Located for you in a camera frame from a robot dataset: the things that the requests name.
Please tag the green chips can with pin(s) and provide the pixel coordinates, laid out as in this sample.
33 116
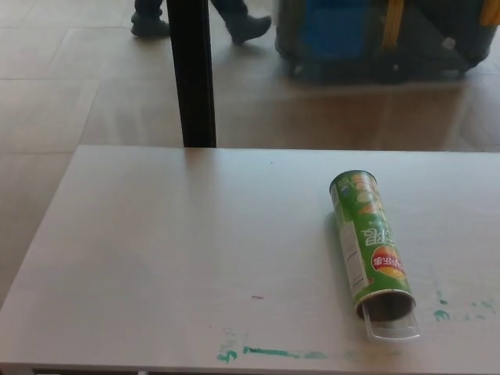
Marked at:
365 242

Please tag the blue wheeled cart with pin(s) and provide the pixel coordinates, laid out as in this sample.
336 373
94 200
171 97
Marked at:
340 35

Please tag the dark shoe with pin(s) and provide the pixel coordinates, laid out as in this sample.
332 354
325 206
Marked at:
250 28
150 26

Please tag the black vertical post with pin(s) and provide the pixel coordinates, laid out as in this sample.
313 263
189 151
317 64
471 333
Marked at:
191 78

